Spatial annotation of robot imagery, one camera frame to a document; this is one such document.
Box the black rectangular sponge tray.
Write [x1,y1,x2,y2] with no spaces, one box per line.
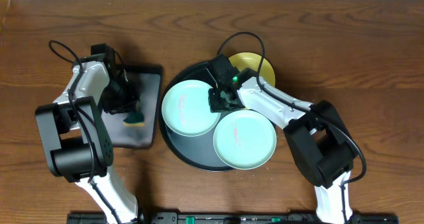
[101,64,163,149]

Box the mint green plate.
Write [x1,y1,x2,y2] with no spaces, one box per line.
[213,110,277,170]
[161,80,221,137]

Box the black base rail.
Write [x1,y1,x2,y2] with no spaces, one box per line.
[66,212,399,224]

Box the round black tray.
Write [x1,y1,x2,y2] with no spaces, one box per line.
[159,62,234,172]

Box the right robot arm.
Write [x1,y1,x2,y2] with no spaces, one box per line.
[208,54,363,223]

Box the yellow plate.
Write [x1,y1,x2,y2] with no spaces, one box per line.
[229,52,276,87]

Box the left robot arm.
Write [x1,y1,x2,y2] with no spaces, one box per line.
[35,52,144,223]

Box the green yellow sponge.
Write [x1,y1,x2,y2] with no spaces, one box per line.
[123,112,144,127]

